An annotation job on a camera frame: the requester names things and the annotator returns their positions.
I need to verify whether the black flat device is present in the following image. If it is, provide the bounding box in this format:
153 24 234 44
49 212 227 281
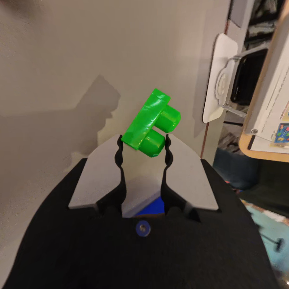
230 48 268 106

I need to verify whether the green two-stud block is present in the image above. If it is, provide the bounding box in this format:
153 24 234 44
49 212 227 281
121 89 181 158

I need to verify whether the printed paper sheet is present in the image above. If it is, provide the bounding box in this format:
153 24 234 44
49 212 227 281
248 65 289 154

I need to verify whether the wooden-edged desk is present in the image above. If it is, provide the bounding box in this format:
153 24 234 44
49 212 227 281
239 0 289 162

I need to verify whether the white rounded plate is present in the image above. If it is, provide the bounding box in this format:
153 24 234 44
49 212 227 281
202 33 239 124

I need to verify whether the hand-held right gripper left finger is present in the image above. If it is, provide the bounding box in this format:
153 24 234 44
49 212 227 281
68 134 127 218

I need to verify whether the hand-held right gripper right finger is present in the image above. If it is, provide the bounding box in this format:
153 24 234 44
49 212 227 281
160 134 219 223

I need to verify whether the blue plastic bin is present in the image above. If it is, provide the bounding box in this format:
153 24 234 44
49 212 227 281
135 196 166 218

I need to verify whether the metal wire bracket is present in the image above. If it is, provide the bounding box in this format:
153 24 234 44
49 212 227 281
222 44 270 118

